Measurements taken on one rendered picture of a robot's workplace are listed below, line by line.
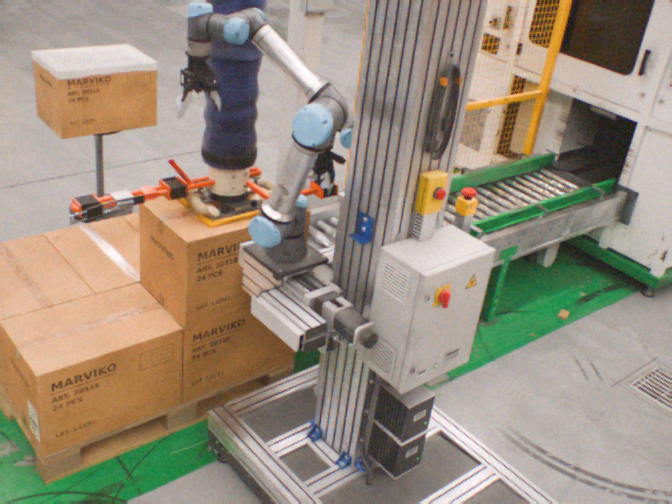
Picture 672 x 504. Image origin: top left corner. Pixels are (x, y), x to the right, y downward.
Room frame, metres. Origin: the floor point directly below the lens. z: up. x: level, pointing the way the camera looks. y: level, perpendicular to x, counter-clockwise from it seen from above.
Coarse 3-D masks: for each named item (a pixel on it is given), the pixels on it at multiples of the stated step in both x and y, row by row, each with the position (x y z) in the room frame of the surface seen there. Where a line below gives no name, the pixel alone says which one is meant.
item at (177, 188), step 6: (162, 180) 2.74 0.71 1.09; (168, 180) 2.75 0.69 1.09; (174, 180) 2.76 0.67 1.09; (180, 180) 2.75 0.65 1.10; (162, 186) 2.71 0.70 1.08; (168, 186) 2.68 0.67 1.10; (174, 186) 2.71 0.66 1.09; (180, 186) 2.70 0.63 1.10; (186, 186) 2.71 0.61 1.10; (168, 192) 2.67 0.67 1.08; (174, 192) 2.69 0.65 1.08; (180, 192) 2.70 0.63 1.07; (186, 192) 2.72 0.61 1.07; (168, 198) 2.67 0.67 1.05; (174, 198) 2.68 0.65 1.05; (180, 198) 2.69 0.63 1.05
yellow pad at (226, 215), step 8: (256, 200) 2.87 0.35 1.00; (224, 208) 2.77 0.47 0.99; (248, 208) 2.84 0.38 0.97; (256, 208) 2.85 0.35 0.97; (200, 216) 2.73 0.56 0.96; (208, 216) 2.73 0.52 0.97; (224, 216) 2.74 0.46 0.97; (232, 216) 2.76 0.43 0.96; (240, 216) 2.77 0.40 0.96; (248, 216) 2.80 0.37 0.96; (208, 224) 2.68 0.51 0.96; (216, 224) 2.70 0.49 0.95
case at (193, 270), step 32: (160, 224) 2.70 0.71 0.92; (192, 224) 2.69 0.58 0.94; (224, 224) 2.72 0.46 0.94; (160, 256) 2.70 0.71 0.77; (192, 256) 2.56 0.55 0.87; (224, 256) 2.66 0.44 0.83; (160, 288) 2.70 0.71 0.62; (192, 288) 2.56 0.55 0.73; (224, 288) 2.66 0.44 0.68; (192, 320) 2.57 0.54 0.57
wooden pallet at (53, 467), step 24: (240, 384) 2.74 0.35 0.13; (264, 384) 2.87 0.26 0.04; (192, 408) 2.57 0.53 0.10; (24, 432) 2.30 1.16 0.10; (120, 432) 2.45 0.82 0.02; (144, 432) 2.47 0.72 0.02; (168, 432) 2.49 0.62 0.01; (48, 456) 2.15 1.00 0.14; (72, 456) 2.21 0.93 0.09; (96, 456) 2.29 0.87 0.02; (48, 480) 2.14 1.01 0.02
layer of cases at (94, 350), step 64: (0, 256) 2.89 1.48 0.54; (64, 256) 2.96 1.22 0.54; (128, 256) 3.03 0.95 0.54; (0, 320) 2.44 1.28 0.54; (64, 320) 2.49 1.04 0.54; (128, 320) 2.54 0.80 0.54; (256, 320) 2.78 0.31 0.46; (0, 384) 2.50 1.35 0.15; (64, 384) 2.21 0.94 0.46; (128, 384) 2.38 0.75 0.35; (192, 384) 2.57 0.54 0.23; (64, 448) 2.19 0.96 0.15
